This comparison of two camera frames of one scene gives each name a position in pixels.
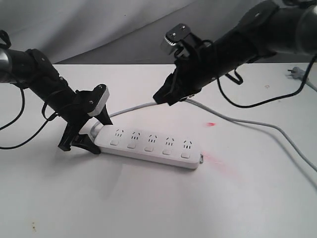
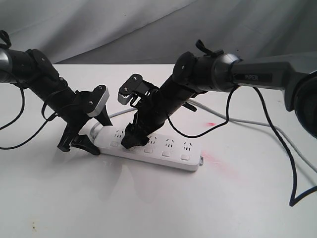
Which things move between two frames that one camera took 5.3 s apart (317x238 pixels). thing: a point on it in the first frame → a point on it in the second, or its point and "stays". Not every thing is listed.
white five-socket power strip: [149, 146] stays
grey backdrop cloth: [121, 31] stays
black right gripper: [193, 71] → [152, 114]
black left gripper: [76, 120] stays
